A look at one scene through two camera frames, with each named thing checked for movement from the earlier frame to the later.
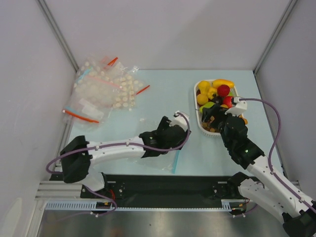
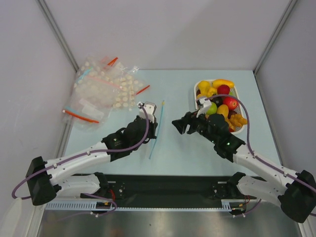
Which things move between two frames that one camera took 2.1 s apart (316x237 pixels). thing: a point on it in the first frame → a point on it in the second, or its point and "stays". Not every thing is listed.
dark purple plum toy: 217,100 stays
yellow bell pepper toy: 211,91 stays
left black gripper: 163,125 → 154,126
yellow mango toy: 217,82 stays
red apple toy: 227,100 stays
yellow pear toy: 203,86 stays
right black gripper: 217,114 → 193,124
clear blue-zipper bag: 164,164 → 157,130
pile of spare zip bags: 101,84 stays
